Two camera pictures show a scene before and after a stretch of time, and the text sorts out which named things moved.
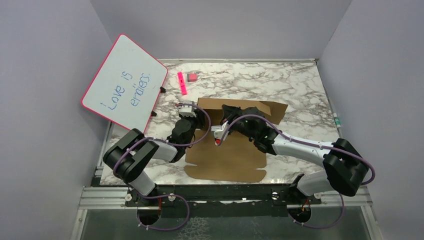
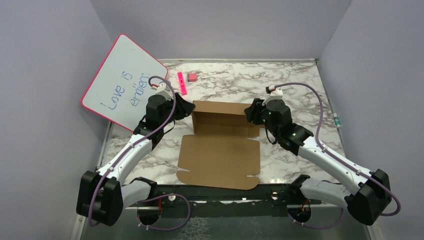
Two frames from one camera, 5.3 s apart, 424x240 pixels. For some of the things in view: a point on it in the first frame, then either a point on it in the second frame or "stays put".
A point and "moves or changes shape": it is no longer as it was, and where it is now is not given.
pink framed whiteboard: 127,87 stays put
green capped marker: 337,120 stays put
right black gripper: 229,113 to 252,112
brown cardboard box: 238,158 moves or changes shape
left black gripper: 199,119 to 184,107
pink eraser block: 192,77 stays put
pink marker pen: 182,84 stays put
